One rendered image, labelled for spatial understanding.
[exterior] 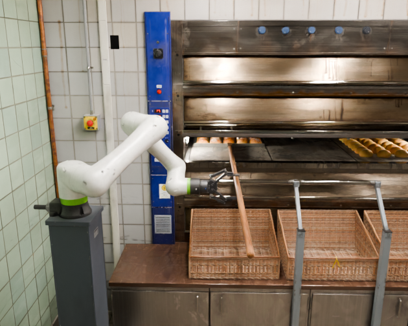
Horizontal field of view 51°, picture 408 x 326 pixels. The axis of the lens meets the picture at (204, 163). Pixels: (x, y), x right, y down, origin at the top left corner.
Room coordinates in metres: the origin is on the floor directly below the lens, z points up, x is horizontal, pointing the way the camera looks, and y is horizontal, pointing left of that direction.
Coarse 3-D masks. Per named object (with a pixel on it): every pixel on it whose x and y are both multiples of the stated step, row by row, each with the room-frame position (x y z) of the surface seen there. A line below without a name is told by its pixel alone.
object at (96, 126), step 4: (84, 116) 2.75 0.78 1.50; (88, 116) 2.75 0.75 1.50; (92, 116) 2.75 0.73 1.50; (96, 116) 2.75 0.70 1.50; (84, 120) 2.75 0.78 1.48; (88, 120) 2.75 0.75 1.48; (92, 120) 2.75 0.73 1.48; (96, 120) 2.75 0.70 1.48; (100, 120) 2.81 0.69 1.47; (84, 124) 2.75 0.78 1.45; (96, 124) 2.75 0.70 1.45; (100, 124) 2.81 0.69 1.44; (84, 128) 2.75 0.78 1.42; (88, 128) 2.75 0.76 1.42; (92, 128) 2.75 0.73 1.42; (96, 128) 2.75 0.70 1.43; (100, 128) 2.80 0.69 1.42
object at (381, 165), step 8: (184, 160) 2.85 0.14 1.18; (192, 160) 2.84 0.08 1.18; (200, 160) 2.84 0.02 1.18; (208, 160) 2.84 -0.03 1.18; (216, 160) 2.84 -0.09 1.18; (224, 160) 2.84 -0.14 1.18; (240, 160) 2.84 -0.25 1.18; (248, 160) 2.84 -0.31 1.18; (256, 160) 2.84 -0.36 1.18; (264, 160) 2.84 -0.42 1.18; (272, 160) 2.84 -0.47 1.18; (280, 160) 2.84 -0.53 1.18; (288, 160) 2.84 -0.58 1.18; (296, 160) 2.84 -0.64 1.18; (304, 168) 2.78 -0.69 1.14; (312, 168) 2.78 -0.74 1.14; (320, 168) 2.78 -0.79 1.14; (328, 168) 2.78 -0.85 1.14; (336, 168) 2.78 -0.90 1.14; (344, 168) 2.78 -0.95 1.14; (352, 168) 2.77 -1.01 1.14; (360, 168) 2.77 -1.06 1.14; (368, 168) 2.77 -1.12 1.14; (376, 168) 2.77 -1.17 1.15; (384, 168) 2.77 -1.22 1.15; (392, 168) 2.77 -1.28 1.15; (400, 168) 2.76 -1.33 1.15
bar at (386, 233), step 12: (228, 180) 2.43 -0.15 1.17; (240, 180) 2.43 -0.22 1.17; (252, 180) 2.42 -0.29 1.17; (264, 180) 2.42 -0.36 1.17; (276, 180) 2.42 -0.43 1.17; (288, 180) 2.42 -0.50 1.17; (300, 180) 2.42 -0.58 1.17; (312, 180) 2.42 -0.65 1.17; (324, 180) 2.42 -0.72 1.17; (336, 180) 2.41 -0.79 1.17; (348, 180) 2.41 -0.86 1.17; (360, 180) 2.41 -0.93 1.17; (372, 180) 2.41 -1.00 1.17; (300, 216) 2.27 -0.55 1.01; (384, 216) 2.26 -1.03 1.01; (300, 228) 2.21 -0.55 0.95; (384, 228) 2.21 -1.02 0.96; (300, 240) 2.19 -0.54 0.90; (384, 240) 2.17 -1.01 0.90; (300, 252) 2.19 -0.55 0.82; (384, 252) 2.17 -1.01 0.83; (300, 264) 2.19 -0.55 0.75; (384, 264) 2.17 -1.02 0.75; (300, 276) 2.19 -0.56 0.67; (384, 276) 2.17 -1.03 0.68; (300, 288) 2.19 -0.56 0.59; (384, 288) 2.17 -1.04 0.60; (372, 312) 2.21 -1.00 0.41; (372, 324) 2.19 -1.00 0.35
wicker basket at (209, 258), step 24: (192, 216) 2.75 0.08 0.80; (216, 216) 2.75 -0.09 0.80; (192, 240) 2.71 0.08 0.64; (216, 240) 2.71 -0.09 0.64; (240, 240) 2.70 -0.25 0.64; (264, 240) 2.71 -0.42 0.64; (192, 264) 2.30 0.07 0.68; (216, 264) 2.30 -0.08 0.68; (240, 264) 2.30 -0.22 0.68; (264, 264) 2.30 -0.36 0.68
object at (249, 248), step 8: (232, 152) 2.97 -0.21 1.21; (232, 160) 2.73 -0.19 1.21; (232, 168) 2.57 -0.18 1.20; (240, 192) 2.12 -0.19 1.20; (240, 200) 2.00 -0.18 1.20; (240, 208) 1.90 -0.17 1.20; (240, 216) 1.82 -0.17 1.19; (248, 224) 1.73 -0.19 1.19; (248, 232) 1.63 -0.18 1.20; (248, 240) 1.56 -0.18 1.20; (248, 248) 1.49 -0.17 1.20; (248, 256) 1.46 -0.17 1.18
